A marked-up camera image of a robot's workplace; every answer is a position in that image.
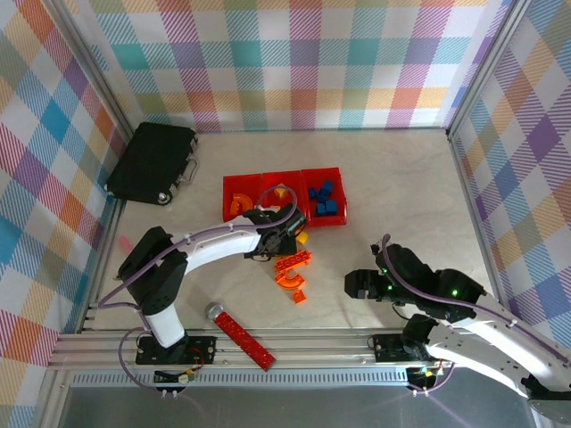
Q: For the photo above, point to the orange long lego chassis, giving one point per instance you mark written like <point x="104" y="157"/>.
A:
<point x="294" y="260"/>

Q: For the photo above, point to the small orange lego brick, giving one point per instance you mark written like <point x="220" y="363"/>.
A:
<point x="299" y="297"/>

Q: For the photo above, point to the small circuit board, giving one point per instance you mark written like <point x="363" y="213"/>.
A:
<point x="424" y="372"/>
<point x="187" y="378"/>

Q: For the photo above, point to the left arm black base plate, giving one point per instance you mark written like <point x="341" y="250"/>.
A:
<point x="203" y="350"/>

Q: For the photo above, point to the perforated metal strip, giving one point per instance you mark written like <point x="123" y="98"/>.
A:
<point x="290" y="379"/>

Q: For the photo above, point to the yellow curved lego brick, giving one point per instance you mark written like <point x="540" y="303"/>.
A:
<point x="303" y="238"/>

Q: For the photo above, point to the red microphone silver mesh head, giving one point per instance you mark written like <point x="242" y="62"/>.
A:
<point x="241" y="336"/>

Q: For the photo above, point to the red plastic bin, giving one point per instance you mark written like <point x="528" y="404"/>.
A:
<point x="292" y="180"/>
<point x="341" y="196"/>
<point x="234" y="223"/>

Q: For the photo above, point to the aluminium frame post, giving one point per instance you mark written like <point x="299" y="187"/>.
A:
<point x="490" y="62"/>
<point x="91" y="62"/>

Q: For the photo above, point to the shiny metal plate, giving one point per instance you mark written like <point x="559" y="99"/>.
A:
<point x="312" y="410"/>

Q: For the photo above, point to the aluminium side rail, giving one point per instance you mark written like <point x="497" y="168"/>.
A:
<point x="477" y="223"/>
<point x="99" y="285"/>

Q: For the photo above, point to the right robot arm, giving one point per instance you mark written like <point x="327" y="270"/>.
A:
<point x="482" y="352"/>

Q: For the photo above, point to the small blue lego brick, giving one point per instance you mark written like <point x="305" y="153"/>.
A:
<point x="322" y="191"/>

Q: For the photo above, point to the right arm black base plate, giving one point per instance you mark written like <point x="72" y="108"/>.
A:
<point x="386" y="348"/>

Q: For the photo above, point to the long aluminium frame rail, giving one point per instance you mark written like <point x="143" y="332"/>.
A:
<point x="312" y="348"/>

